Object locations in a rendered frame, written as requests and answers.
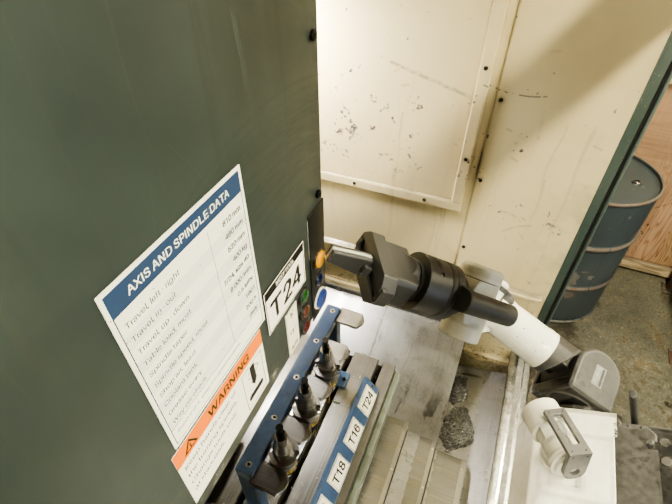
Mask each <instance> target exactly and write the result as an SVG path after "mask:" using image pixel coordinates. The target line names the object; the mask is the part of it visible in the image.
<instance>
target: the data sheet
mask: <svg viewBox="0 0 672 504"><path fill-rule="evenodd" d="M94 301H95V302H96V304H97V306H98V308H99V310H100V312H101V313H102V315H103V317H104V319H105V321H106V323H107V325H108V326H109V328H110V330H111V332H112V334H113V336H114V337H115V339H116V341H117V343H118V345H119V347H120V349H121V350H122V352H123V354H124V356H125V358H126V360H127V362H128V363H129V365H130V367H131V369H132V371H133V373H134V374H135V376H136V378H137V380H138V382H139V384H140V386H141V387H142V389H143V391H144V393H145V395H146V397H147V398H148V400H149V402H150V404H151V406H152V408H153V410H154V411H155V413H156V415H157V417H158V419H159V421H160V423H161V424H162V426H163V428H164V430H165V432H166V434H167V435H168V437H169V439H170V441H171V443H172V445H173V447H174V448H175V450H176V449H177V448H178V446H179V445H180V443H181V442H182V440H183V439H184V437H185V436H186V435H187V433H188V432H189V430H190V429H191V427H192V426H193V424H194V423H195V421H196V420H197V418H198V417H199V415H200V414H201V412H202V411H203V409H204V408H205V406H206V405H207V403H208V402H209V401H210V399H211V398H212V396H213V395H214V393H215V392H216V390H217V389H218V387H219V386H220V384H221V383H222V381H223V380H224V378H225V377H226V375H227V374H228V372H229V371H230V370H231V368H232V367H233V365H234V364H235V362H236V361H237V359H238V358H239V356H240V355H241V353H242V352H243V350H244V349H245V347H246V346H247V344H248V343H249V341H250V340H251V338H252V337H253V336H254V334H255V333H256V331H257V330H258V328H259V327H260V325H261V324H262V322H263V321H264V319H265V316H264V310H263V304H262V298H261V292H260V286H259V280H258V274H257V268H256V262H255V256H254V250H253V244H252V238H251V232H250V226H249V220H248V213H247V207H246V201H245V195H244V189H243V183H242V177H241V171H240V165H239V164H238V165H237V166H236V167H235V168H234V169H233V170H231V171H230V172H229V173H228V174H227V175H226V176H225V177H224V178H223V179H222V180H221V181H220V182H219V183H218V184H217V185H215V186H214V187H213V188H212V189H211V190H210V191H209V192H208V193H207V194H206V195H205V196H204V197H203V198H202V199H200V200H199V201H198V202H197V203H196V204H195V205H194V206H193V207H192V208H191V209H190V210H189V211H188V212H187V213H186V214H184V215H183V216H182V217H181V218H180V219H179V220H178V221H177V222H176V223H175V224H174V225H173V226H172V227H171V228H170V229H168V230H167V231H166V232H165V233H164V234H163V235H162V236H161V237H160V238H159V239H158V240H157V241H156V242H155V243H153V244H152V245H151V246H150V247H149V248H148V249H147V250H146V251H145V252H144V253H143V254H142V255H141V256H140V257H139V258H137V259H136V260H135V261H134V262H133V263H132V264H131V265H130V266H129V267H128V268H127V269H126V270H125V271H124V272H122V273H121V274H120V275H119V276H118V277H117V278H116V279H115V280H114V281H113V282H112V283H111V284H110V285H109V286H108V287H106V288H105V289H104V290H103V291H102V292H101V293H100V294H99V295H98V296H97V297H96V298H95V299H94Z"/></svg>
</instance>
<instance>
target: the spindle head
mask: <svg viewBox="0 0 672 504"><path fill-rule="evenodd" d="M238 164H239V165H240V171H241V177H242V183H243V189H244V195H245V201H246V207H247V213H248V220H249V226H250V232H251V238H252V244H253V250H254V256H255V262H256V268H257V274H258V280H259V286H260V292H261V298H262V295H263V294H264V292H265V291H266V290H267V288H268V287H269V285H270V284H271V283H272V281H273V280H274V278H275V277H276V276H277V274H278V273H279V271H280V270H281V269H282V267H283V266H284V264H285V263H286V262H287V260H288V259H289V257H290V256H291V255H292V253H293V252H294V250H295V249H296V248H297V246H298V245H299V243H300V242H301V241H302V240H303V248H304V263H305V279H306V280H305V282H304V283H303V285H302V287H301V288H300V290H299V291H298V293H297V294H296V296H295V297H294V299H293V300H292V302H291V304H290V305H289V307H288V308H287V310H286V311H285V313H284V314H283V316H282V318H281V319H280V321H279V322H278V324H277V325H276V327H275V328H274V330H273V331H272V333H271V335H269V334H268V328H267V322H266V316H265V310H264V304H263V298H262V304H263V310H264V316H265V319H264V321H263V322H262V324H261V325H260V327H259V328H258V330H260V333H261V339H262V344H263V349H264V355H265V360H266V366H267V371H268V377H269V382H268V384H267V385H266V387H265V389H264V391H263V392H262V394H261V396H260V397H259V399H258V401H257V402H256V404H255V406H254V407H253V409H252V411H251V412H250V414H249V416H248V417H247V419H246V421H245V423H244V424H243V426H242V428H241V429H240V431H239V433H238V434H237V436H236V438H235V439H234V441H233V443H232V444H231V446H230V448H229V450H228V451H227V453H226V455H225V456H224V458H223V460H222V461H221V463H220V465H219V466H218V468H217V470H216V471H215V473H214V475H213V477H212V478H211V480H210V482H209V483H208V485H207V487H206V488H205V490H204V492H203V493H202V495H201V497H200V498H199V500H198V502H197V503H196V502H195V501H194V499H193V497H192V495H191V494H190V492H189V490H188V488H187V487H186V485H185V483H184V481H183V480H182V478H181V476H180V474H179V473H178V471H177V469H176V467H175V466H174V464H173V462H172V460H171V459H172V458H173V456H174V455H175V453H176V452H177V450H178V449H179V447H180V446H181V444H182V443H183V441H184V440H185V438H186V437H187V435H188V434H189V432H190V431H191V429H192V428H193V426H194V425H195V423H196V422H197V421H198V419H199V418H200V416H201V415H202V413H203V412H204V410H205V409H206V407H207V406H208V404H209V403H210V401H211V400H212V398H213V397H214V395H215V394H216V392H217V391H218V389H219V388H220V386H221V385H222V383H223V382H224V380H225V379H226V378H227V376H228V375H229V373H230V372H231V370H232V369H233V367H234V366H235V364H236V363H237V361H238V360H239V358H240V357H241V355H242V354H243V352H244V351H245V349H246V348H247V346H248V345H249V343H250V342H251V340H252V339H253V337H254V336H255V335H256V333H257V332H258V330H257V331H256V333H255V334H254V336H253V337H252V338H251V340H250V341H249V343H248V344H247V346H246V347H245V349H244V350H243V352H242V353H241V355H240V356H239V358H238V359H237V361H236V362H235V364H234V365H233V367H232V368H231V370H230V371H229V372H228V374H227V375H226V377H225V378H224V380H223V381H222V383H221V384H220V386H219V387H218V389H217V390H216V392H215V393H214V395H213V396H212V398H211V399H210V401H209V402H208V403H207V405H206V406H205V408H204V409H203V411H202V412H201V414H200V415H199V417H198V418H197V420H196V421H195V423H194V424H193V426H192V427H191V429H190V430H189V432H188V433H187V435H186V436H185V437H184V439H183V440H182V442H181V443H180V445H179V446H178V448H177V449H176V450H175V448H174V447H173V445H172V443H171V441H170V439H169V437H168V435H167V434H166V432H165V430H164V428H163V426H162V424H161V423H160V421H159V419H158V417H157V415H156V413H155V411H154V410H153V408H152V406H151V404H150V402H149V400H148V398H147V397H146V395H145V393H144V391H143V389H142V387H141V386H140V384H139V382H138V380H137V378H136V376H135V374H134V373H133V371H132V369H131V367H130V365H129V363H128V362H127V360H126V358H125V356H124V354H123V352H122V350H121V349H120V347H119V345H118V343H117V341H116V339H115V337H114V336H113V334H112V332H111V330H110V328H109V326H108V325H107V323H106V321H105V319H104V317H103V315H102V313H101V312H100V310H99V308H98V306H97V304H96V302H95V301H94V299H95V298H96V297H97V296H98V295H99V294H100V293H101V292H102V291H103V290H104V289H105V288H106V287H108V286H109V285H110V284H111V283H112V282H113V281H114V280H115V279H116V278H117V277H118V276H119V275H120V274H121V273H122V272H124V271H125V270H126V269H127V268H128V267H129V266H130V265H131V264H132V263H133V262H134V261H135V260H136V259H137V258H139V257H140V256H141V255H142V254H143V253H144V252H145V251H146V250H147V249H148V248H149V247H150V246H151V245H152V244H153V243H155V242H156V241H157V240H158V239H159V238H160V237H161V236H162V235H163V234H164V233H165V232H166V231H167V230H168V229H170V228H171V227H172V226H173V225H174V224H175V223H176V222H177V221H178V220H179V219H180V218H181V217H182V216H183V215H184V214H186V213H187V212H188V211H189V210H190V209H191V208H192V207H193V206H194V205H195V204H196V203H197V202H198V201H199V200H200V199H202V198H203V197H204V196H205V195H206V194H207V193H208V192H209V191H210V190H211V189H212V188H213V187H214V186H215V185H217V184H218V183H219V182H220V181H221V180H222V179H223V178H224V177H225V176H226V175H227V174H228V173H229V172H230V171H231V170H233V169H234V168H235V167H236V166H237V165H238ZM321 194H322V191H321V160H320V122H319V84H318V46H317V8H316V0H0V504H205V502H206V500H207V498H208V497H209V495H210V493H211V491H212V490H213V488H214V486H215V485H216V483H217V481H218V479H219V478H220V476H221V474H222V473H223V471H224V469H225V467H226V466H227V464H228V462H229V461H230V459H231V457H232V455H233V454H234V452H235V450H236V448H237V447H238V445H239V443H240V442H241V440H242V438H243V436H244V435H245V433H246V431H247V430H248V428H249V426H250V424H251V423H252V421H253V419H254V417H255V416H256V414H257V412H258V411H259V409H260V407H261V405H262V404H263V402H264V400H265V399H266V397H267V395H268V393H269V392H270V390H271V388H272V387H273V385H274V383H275V381H276V380H277V378H278V376H279V374H280V373H281V371H282V369H283V368H284V366H285V364H286V362H287V361H288V359H289V349H288V340H287V332H286V324H285V316H286V315H287V313H288V312H289V310H290V308H291V307H292V305H293V304H294V302H295V301H296V303H297V314H298V325H299V337H300V338H301V337H302V334H301V327H302V324H303V322H304V321H301V320H300V312H301V309H302V307H303V306H300V305H299V303H298V299H299V295H300V292H301V290H302V289H303V288H304V287H305V286H307V287H308V288H309V297H308V299H307V301H306V302H309V304H310V312H309V315H308V316H307V317H310V318H311V319H312V318H313V315H312V297H311V279H310V260H309V245H308V227H307V217H308V216H309V214H310V213H311V212H312V210H313V209H314V208H315V206H316V205H317V204H318V202H319V201H320V200H321Z"/></svg>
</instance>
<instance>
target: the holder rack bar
mask: <svg viewBox="0 0 672 504"><path fill-rule="evenodd" d="M340 312H341V308H339V307H336V306H333V305H330V304H327V306H326V308H325V310H324V311H323V313H322V315H321V317H320V318H319V320H318V322H317V324H316V325H315V327H314V329H313V331H312V332H311V334H310V336H309V338H308V340H307V341H306V343H305V345H304V347H303V348H302V350H301V352H300V354H299V355H298V357H297V359H296V361H295V363H294V364H293V366H292V368H291V370H290V371H289V373H288V375H287V377H286V378H285V380H284V382H283V384H282V386H281V387H280V389H279V391H278V393H277V394H276V396H275V398H274V400H273V401H272V403H271V405H270V407H269V408H268V410H267V412H266V414H265V416H264V417H263V419H262V421H261V423H260V424H259V426H258V428H257V430H256V431H255V433H254V435H253V437H252V439H251V440H250V442H249V444H248V446H247V447H246V449H245V451H244V453H243V454H242V456H241V458H240V460H239V461H238V463H237V465H236V467H235V471H236V473H237V474H238V475H240V476H242V477H244V478H246V479H248V480H250V479H251V478H252V477H253V476H254V473H255V471H256V469H257V467H258V466H259V464H260V462H261V460H264V459H265V458H266V456H267V454H268V451H269V450H270V448H271V443H272V442H273V441H274V435H275V433H276V429H275V427H276V425H277V424H281V422H282V420H283V419H284V417H285V415H286V413H287V414H289V412H290V410H291V408H292V405H293V404H294V402H295V398H296V397H297V396H298V390H299V388H300V386H301V384H302V383H301V378H303V377H306V375H307V373H309V374H310V372H311V370H312V368H313V366H314V365H315V361H316V359H317V358H318V357H319V356H318V353H319V351H320V348H321V347H322V344H323V342H322V339H323V338H324V337H327V338H329V336H330V334H331V332H332V330H333V328H334V327H335V325H336V323H335V321H336V319H337V317H338V315H339V313H340Z"/></svg>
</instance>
